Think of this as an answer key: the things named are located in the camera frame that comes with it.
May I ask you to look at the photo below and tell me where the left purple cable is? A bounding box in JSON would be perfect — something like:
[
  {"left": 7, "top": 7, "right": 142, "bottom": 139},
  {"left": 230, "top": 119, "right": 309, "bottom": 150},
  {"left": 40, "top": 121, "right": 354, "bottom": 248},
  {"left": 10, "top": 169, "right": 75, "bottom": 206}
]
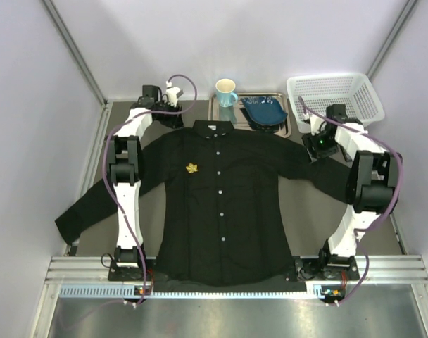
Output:
[{"left": 103, "top": 73, "right": 198, "bottom": 311}]

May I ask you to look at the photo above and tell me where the aluminium frame rail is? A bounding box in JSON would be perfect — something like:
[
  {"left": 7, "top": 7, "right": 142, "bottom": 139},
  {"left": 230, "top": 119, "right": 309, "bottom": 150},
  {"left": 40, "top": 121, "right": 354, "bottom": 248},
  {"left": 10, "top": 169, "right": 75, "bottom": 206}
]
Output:
[{"left": 45, "top": 256, "right": 428, "bottom": 299}]

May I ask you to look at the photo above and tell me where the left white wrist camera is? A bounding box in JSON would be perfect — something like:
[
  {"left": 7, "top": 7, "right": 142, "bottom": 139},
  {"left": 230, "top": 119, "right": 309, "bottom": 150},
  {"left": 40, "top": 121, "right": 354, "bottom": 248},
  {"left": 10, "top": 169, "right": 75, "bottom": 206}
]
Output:
[{"left": 165, "top": 81, "right": 184, "bottom": 107}]

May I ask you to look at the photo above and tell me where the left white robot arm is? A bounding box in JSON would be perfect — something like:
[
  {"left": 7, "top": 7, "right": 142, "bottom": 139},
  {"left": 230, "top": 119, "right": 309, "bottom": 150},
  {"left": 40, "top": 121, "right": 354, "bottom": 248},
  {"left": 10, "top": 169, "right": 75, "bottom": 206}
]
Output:
[{"left": 103, "top": 80, "right": 182, "bottom": 282}]

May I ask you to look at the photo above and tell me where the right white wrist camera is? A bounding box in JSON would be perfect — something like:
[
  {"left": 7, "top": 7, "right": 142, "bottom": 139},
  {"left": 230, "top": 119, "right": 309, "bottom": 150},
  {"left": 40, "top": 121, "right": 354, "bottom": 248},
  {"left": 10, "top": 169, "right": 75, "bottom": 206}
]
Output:
[{"left": 309, "top": 113, "right": 327, "bottom": 135}]

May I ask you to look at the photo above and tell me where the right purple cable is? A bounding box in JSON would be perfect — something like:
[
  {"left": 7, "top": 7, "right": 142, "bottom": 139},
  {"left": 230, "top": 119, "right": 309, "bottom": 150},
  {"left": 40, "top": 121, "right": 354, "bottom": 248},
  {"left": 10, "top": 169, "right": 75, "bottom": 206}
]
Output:
[{"left": 296, "top": 95, "right": 405, "bottom": 306}]

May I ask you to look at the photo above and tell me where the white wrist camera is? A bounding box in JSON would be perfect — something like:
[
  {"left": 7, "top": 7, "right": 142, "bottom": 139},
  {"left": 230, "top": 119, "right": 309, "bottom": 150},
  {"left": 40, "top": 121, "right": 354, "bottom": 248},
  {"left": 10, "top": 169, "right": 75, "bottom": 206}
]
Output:
[
  {"left": 309, "top": 113, "right": 327, "bottom": 135},
  {"left": 165, "top": 81, "right": 184, "bottom": 107}
]

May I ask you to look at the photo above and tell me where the dark blue plate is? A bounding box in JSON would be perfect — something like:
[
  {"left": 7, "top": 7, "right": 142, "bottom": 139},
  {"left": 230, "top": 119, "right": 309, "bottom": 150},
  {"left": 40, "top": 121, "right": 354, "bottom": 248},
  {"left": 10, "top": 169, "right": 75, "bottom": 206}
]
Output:
[{"left": 241, "top": 96, "right": 287, "bottom": 126}]

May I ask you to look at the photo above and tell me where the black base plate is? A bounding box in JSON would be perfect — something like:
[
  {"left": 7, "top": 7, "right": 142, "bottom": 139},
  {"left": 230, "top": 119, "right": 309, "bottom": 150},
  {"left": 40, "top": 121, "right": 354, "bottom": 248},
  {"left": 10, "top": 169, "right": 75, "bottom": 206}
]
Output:
[{"left": 107, "top": 255, "right": 360, "bottom": 293}]

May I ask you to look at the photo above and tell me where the purple cable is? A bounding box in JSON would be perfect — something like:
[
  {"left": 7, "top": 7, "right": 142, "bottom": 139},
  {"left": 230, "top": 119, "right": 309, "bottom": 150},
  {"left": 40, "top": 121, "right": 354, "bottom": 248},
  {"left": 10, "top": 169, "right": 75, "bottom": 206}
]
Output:
[
  {"left": 103, "top": 73, "right": 198, "bottom": 311},
  {"left": 296, "top": 95, "right": 405, "bottom": 306}
]

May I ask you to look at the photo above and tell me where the light blue mug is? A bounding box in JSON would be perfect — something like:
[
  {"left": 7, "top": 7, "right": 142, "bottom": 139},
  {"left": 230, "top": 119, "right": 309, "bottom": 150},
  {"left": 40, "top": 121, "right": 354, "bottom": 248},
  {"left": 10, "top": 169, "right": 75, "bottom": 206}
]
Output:
[{"left": 215, "top": 78, "right": 238, "bottom": 108}]

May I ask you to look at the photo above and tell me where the black button shirt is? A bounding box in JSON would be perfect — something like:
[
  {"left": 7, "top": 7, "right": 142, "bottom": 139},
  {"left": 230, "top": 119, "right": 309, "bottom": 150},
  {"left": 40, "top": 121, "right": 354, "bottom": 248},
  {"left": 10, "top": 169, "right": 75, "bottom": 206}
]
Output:
[{"left": 55, "top": 119, "right": 359, "bottom": 287}]

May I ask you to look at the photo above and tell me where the white plastic basket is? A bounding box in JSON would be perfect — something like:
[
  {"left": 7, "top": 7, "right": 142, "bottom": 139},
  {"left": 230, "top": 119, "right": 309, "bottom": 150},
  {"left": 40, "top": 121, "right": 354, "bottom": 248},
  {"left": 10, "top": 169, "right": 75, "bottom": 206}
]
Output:
[{"left": 287, "top": 73, "right": 385, "bottom": 134}]

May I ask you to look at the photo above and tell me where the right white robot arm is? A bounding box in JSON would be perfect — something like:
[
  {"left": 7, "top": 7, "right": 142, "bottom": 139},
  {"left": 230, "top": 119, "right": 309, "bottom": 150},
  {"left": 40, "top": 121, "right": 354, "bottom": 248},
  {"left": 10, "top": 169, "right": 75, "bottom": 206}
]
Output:
[{"left": 301, "top": 104, "right": 403, "bottom": 275}]

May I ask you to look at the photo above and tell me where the gold brooch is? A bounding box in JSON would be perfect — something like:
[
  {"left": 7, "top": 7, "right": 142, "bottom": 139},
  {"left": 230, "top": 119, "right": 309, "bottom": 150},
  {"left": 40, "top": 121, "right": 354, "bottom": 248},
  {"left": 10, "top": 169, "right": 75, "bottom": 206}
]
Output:
[{"left": 185, "top": 163, "right": 199, "bottom": 174}]

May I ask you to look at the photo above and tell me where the steel tray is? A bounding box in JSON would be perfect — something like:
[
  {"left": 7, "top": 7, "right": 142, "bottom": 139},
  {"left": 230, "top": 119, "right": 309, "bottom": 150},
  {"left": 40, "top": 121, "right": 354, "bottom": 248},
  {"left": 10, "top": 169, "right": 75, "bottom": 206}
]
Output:
[{"left": 208, "top": 92, "right": 291, "bottom": 138}]

